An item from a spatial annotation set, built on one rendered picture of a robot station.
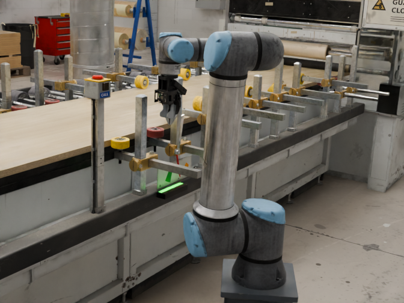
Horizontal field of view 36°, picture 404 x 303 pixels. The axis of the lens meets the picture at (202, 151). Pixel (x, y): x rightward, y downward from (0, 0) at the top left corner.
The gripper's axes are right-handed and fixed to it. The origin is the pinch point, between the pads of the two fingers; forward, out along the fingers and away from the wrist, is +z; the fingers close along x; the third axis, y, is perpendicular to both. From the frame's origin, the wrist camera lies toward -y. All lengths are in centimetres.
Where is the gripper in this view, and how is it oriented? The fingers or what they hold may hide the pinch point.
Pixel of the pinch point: (171, 121)
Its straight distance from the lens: 259.1
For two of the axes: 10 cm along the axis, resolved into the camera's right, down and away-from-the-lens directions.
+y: -5.5, 2.1, -8.1
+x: 8.4, 1.9, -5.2
